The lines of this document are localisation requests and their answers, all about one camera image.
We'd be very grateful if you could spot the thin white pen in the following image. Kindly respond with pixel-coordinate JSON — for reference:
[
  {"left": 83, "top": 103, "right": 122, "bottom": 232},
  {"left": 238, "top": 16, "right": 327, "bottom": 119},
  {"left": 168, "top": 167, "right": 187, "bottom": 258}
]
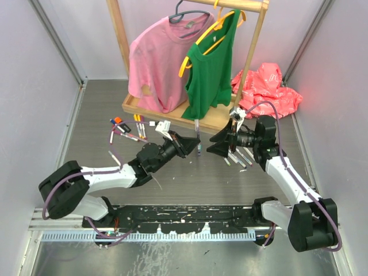
[{"left": 234, "top": 154, "right": 247, "bottom": 169}]

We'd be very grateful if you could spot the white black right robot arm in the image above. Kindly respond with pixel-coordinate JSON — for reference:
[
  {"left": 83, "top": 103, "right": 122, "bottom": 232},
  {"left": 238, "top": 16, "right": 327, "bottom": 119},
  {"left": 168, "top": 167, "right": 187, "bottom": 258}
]
[{"left": 207, "top": 116, "right": 342, "bottom": 252}]

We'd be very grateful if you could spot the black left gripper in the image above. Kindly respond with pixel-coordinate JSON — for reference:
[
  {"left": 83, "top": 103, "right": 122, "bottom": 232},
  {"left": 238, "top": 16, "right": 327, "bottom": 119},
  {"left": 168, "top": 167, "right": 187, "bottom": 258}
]
[{"left": 151, "top": 131, "right": 199, "bottom": 173}]

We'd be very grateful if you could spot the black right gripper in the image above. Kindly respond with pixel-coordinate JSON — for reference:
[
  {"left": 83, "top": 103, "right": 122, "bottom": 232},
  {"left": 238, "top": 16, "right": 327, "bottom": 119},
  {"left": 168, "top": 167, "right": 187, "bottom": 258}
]
[{"left": 206, "top": 118, "right": 260, "bottom": 158}]

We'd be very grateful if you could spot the pink t-shirt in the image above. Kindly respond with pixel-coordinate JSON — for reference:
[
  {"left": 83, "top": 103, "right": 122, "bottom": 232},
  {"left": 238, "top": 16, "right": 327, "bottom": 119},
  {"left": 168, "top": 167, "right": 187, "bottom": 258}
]
[{"left": 128, "top": 13, "right": 215, "bottom": 113}]

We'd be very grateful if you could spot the grey clothes hanger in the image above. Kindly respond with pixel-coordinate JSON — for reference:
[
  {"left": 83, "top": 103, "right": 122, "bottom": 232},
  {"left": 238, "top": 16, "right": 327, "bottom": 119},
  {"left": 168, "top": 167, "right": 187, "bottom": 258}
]
[{"left": 168, "top": 0, "right": 212, "bottom": 39}]

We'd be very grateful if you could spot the white pen on left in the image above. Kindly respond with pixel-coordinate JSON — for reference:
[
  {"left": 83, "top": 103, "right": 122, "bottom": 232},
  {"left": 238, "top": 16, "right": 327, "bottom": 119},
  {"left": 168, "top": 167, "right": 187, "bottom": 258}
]
[{"left": 108, "top": 151, "right": 121, "bottom": 167}]

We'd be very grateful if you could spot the wooden clothes rack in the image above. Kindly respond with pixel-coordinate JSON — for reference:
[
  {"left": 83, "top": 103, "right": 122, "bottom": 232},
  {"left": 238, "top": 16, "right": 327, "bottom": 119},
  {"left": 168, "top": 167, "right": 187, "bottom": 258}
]
[{"left": 108, "top": 1, "right": 269, "bottom": 141}]

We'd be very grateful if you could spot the green tank top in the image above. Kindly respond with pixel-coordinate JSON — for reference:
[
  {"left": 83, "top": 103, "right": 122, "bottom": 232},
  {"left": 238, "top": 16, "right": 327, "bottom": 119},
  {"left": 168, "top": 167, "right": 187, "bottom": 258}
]
[{"left": 178, "top": 9, "right": 246, "bottom": 120}]

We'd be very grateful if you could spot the slotted cable duct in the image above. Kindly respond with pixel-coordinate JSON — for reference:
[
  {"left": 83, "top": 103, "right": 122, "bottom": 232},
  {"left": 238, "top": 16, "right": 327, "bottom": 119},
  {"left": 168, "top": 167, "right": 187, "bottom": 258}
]
[{"left": 41, "top": 230, "right": 256, "bottom": 242}]

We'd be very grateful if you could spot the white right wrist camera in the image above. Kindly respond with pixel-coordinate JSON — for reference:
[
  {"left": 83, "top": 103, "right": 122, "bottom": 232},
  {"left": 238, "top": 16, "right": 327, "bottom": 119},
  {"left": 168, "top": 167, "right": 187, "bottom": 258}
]
[{"left": 229, "top": 107, "right": 246, "bottom": 132}]

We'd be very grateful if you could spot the yellow clothes hanger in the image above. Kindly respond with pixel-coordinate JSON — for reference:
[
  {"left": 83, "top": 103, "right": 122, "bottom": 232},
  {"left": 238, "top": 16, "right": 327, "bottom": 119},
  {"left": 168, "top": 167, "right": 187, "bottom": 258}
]
[{"left": 178, "top": 0, "right": 247, "bottom": 78}]

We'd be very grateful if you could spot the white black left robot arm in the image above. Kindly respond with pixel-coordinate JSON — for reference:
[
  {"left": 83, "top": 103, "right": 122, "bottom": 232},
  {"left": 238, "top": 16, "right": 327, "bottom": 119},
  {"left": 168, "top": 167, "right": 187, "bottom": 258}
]
[{"left": 39, "top": 131, "right": 201, "bottom": 228}]

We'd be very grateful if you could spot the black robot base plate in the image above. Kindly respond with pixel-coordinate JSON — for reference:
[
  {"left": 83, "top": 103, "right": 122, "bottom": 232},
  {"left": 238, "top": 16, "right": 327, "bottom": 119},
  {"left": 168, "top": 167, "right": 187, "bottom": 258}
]
[{"left": 93, "top": 205, "right": 284, "bottom": 234}]

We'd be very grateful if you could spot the crumpled coral pink cloth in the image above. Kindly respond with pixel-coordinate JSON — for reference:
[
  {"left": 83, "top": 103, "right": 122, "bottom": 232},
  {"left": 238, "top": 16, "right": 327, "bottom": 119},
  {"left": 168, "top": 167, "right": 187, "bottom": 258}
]
[{"left": 239, "top": 63, "right": 303, "bottom": 118}]

